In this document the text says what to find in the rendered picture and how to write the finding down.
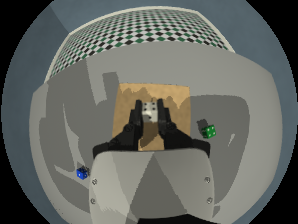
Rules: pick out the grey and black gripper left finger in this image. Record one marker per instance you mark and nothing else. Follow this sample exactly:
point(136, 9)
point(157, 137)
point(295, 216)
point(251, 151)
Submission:
point(127, 140)

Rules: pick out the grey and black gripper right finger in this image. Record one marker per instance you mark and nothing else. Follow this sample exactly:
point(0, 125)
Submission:
point(174, 138)

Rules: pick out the tan square mat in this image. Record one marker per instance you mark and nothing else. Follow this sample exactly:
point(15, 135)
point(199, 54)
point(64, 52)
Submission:
point(176, 98)

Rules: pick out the green die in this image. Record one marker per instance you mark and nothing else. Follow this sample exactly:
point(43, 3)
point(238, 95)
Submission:
point(208, 131)

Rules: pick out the white die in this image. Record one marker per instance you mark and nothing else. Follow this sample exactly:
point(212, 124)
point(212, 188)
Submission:
point(149, 112)

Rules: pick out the blue die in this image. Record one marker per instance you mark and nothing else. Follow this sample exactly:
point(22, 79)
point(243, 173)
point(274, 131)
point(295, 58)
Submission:
point(81, 173)

